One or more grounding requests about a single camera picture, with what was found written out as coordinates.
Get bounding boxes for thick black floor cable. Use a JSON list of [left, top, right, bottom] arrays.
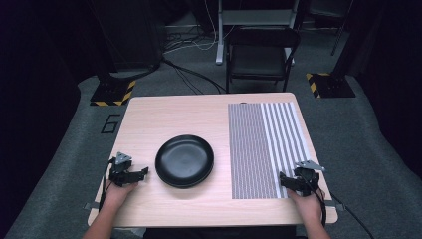
[[108, 57, 228, 96]]

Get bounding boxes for hand-held gripper black cable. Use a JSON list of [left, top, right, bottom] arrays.
[[300, 168, 376, 239], [98, 156, 117, 213]]

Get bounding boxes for left hand-held gripper black cable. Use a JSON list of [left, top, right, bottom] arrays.
[[98, 156, 117, 213]]

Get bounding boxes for right hand-held gripper black cable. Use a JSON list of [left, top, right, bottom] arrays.
[[300, 168, 376, 239]]

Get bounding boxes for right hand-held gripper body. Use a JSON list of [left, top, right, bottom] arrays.
[[293, 159, 326, 197]]

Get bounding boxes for black folding chair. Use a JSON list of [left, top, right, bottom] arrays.
[[224, 26, 302, 95]]

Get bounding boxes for person's dark clothing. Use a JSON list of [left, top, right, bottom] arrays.
[[142, 226, 298, 239]]

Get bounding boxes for person's right hand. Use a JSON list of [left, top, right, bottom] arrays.
[[287, 186, 327, 228]]

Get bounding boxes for grey white striped placemat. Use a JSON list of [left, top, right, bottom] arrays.
[[227, 102, 313, 200]]

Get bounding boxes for black yellow striped stand base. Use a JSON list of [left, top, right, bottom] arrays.
[[89, 79, 137, 108], [305, 72, 357, 100]]

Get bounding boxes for person's left hand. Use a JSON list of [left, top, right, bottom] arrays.
[[103, 180, 139, 211]]

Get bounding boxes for white metal table frame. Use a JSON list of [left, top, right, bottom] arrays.
[[215, 0, 301, 66]]

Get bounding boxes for grey metal table bracket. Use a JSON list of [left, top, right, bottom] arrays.
[[323, 199, 346, 212], [82, 201, 102, 212]]

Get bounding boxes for black round plate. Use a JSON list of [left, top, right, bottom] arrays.
[[154, 133, 216, 190]]

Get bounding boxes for dark curtain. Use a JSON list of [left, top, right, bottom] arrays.
[[0, 0, 101, 230], [344, 0, 422, 180]]

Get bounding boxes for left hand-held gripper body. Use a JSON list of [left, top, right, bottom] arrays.
[[107, 151, 140, 187]]

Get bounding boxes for black stand leg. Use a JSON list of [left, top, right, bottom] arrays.
[[329, 16, 351, 57]]

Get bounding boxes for white floor cables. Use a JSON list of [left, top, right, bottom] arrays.
[[162, 0, 235, 56]]

